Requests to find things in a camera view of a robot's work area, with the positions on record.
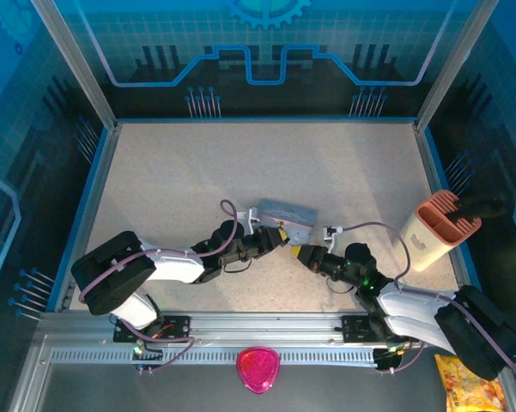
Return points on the cartoon printed tin box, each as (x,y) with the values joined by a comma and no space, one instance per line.
(292,216)

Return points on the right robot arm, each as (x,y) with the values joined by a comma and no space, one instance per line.
(412,317)

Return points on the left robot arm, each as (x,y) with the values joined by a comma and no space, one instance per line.
(171,268)

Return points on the aluminium cross beam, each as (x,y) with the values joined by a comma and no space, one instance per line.
(266,326)

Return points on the white holder with orange rim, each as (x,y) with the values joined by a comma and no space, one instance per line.
(429,244)

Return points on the pink heart-shaped dish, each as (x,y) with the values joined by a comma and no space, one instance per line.
(257,369)

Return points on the black tool in holder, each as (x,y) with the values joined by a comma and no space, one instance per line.
(481,207)

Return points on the yellow snack bag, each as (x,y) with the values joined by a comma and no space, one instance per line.
(468,386)

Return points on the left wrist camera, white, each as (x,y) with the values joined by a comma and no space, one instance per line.
(251,219)

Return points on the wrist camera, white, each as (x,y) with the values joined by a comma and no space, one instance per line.
(251,219)
(331,236)

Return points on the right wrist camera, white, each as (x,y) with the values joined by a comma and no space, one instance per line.
(331,236)

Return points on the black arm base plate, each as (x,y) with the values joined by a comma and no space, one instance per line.
(176,328)
(356,328)

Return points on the slotted metal rail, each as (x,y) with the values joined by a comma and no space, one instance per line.
(214,356)

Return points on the aluminium frame post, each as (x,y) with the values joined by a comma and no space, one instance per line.
(451,64)
(75,64)

